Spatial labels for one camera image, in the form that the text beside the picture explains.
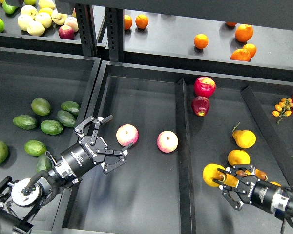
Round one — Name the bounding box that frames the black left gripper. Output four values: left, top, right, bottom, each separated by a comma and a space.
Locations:
60, 115, 134, 177

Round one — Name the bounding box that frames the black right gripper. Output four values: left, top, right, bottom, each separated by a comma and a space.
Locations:
213, 164, 281, 212

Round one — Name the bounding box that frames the yellow pear brown stem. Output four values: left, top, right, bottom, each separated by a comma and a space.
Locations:
202, 163, 238, 187

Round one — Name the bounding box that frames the dark green avocado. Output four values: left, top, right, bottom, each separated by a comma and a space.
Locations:
35, 155, 52, 173

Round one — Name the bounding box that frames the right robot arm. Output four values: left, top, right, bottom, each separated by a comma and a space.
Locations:
211, 164, 293, 233

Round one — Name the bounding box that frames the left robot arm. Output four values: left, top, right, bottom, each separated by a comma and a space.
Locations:
0, 115, 134, 234

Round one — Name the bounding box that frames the yellow pear middle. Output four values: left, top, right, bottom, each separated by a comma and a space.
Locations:
255, 169, 268, 181

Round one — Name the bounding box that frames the green avocado middle right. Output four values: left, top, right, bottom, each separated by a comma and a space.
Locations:
57, 110, 76, 127

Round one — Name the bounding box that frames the green avocado upper right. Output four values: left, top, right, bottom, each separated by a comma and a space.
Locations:
61, 101, 80, 116

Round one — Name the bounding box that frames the yellow pear top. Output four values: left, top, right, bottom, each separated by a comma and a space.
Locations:
232, 123, 256, 149

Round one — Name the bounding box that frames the green avocado center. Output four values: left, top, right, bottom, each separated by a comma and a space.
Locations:
40, 120, 63, 135

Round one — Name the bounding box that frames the green avocado lower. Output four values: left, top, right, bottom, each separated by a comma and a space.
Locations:
24, 139, 47, 157

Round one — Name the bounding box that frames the green avocado top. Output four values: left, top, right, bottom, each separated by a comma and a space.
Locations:
31, 98, 51, 116

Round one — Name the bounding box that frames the green avocado left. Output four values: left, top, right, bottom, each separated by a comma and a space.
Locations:
13, 115, 38, 130

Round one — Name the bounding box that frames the pale yellow pear right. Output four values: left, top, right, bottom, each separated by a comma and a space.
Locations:
51, 9, 68, 26

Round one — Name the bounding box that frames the pale yellow pear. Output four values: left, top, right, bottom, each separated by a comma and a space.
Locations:
26, 21, 45, 36
35, 12, 52, 28
51, 9, 68, 26
17, 14, 34, 31

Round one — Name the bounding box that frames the pale yellow pear front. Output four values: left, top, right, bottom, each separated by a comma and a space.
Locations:
26, 21, 45, 36

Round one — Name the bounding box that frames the pale yellow pear center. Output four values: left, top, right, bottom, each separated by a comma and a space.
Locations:
35, 12, 52, 28

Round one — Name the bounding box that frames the pale yellow pear left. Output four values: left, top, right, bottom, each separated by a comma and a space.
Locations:
17, 14, 34, 31

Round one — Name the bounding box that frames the pink apple left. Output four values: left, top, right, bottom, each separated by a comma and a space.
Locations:
116, 124, 139, 146

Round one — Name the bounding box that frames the pink apple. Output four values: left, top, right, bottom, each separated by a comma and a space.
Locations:
116, 124, 139, 146
157, 131, 178, 153

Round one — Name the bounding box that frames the black tray divider center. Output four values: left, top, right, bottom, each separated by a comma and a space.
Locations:
175, 79, 196, 234

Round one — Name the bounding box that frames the pink apple right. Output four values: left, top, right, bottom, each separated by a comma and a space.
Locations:
157, 131, 178, 153

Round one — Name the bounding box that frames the dark red apple lower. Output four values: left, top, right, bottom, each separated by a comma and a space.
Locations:
191, 96, 210, 117

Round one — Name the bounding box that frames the orange cherry tomato bunch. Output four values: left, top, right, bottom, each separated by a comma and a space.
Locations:
272, 98, 293, 124

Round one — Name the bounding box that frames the red apple upper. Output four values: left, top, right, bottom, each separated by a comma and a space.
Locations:
193, 77, 216, 98

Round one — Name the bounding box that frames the red apple on shelf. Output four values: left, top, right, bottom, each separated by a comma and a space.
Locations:
58, 25, 75, 40

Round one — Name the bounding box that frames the orange on shelf left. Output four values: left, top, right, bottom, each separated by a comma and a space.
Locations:
124, 14, 132, 30

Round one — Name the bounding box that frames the pink peach on shelf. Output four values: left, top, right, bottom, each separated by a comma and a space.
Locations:
64, 17, 79, 33

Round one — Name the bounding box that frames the orange front right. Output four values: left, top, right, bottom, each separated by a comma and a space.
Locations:
230, 48, 251, 61

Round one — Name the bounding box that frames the orange behind right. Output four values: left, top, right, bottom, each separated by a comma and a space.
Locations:
243, 43, 257, 58

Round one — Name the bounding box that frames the orange on shelf center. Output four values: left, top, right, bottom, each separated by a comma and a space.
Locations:
194, 34, 209, 49

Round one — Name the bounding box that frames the black shelf post right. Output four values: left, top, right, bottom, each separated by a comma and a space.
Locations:
105, 7, 125, 62

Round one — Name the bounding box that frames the black shelf post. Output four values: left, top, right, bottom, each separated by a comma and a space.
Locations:
105, 7, 125, 62
75, 3, 97, 57

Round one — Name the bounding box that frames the black shelf post left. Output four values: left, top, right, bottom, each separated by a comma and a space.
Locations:
75, 3, 97, 57

